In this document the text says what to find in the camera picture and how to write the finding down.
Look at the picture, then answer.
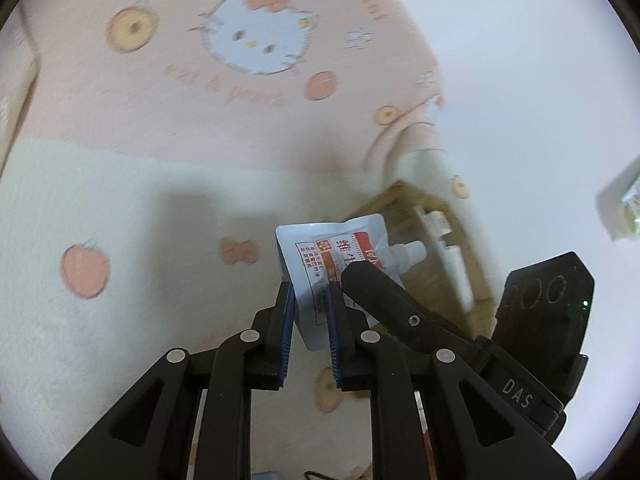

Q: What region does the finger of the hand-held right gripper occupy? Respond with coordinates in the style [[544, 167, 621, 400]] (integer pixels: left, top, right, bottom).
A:
[[339, 262, 482, 362]]

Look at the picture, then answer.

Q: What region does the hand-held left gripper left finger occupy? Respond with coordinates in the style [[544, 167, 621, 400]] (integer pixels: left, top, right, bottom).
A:
[[50, 281, 297, 480]]

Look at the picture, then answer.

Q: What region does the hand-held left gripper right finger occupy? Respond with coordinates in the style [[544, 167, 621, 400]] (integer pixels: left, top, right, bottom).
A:
[[326, 284, 576, 480]]

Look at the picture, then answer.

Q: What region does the brown cardboard box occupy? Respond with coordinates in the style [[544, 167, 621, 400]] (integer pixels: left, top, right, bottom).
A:
[[350, 180, 502, 342]]

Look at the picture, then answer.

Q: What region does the white red spout pouch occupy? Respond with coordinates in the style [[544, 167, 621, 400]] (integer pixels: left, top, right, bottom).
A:
[[275, 213, 427, 354]]

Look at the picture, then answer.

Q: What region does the white paper roll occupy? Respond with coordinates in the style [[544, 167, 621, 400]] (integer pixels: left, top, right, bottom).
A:
[[446, 245, 476, 314]]

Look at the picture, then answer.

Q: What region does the pale green white packet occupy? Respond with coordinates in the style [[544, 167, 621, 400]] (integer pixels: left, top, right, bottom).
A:
[[596, 155, 640, 242]]

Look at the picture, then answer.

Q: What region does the pink cat print blanket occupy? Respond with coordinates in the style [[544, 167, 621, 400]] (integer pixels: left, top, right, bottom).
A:
[[0, 0, 501, 480]]

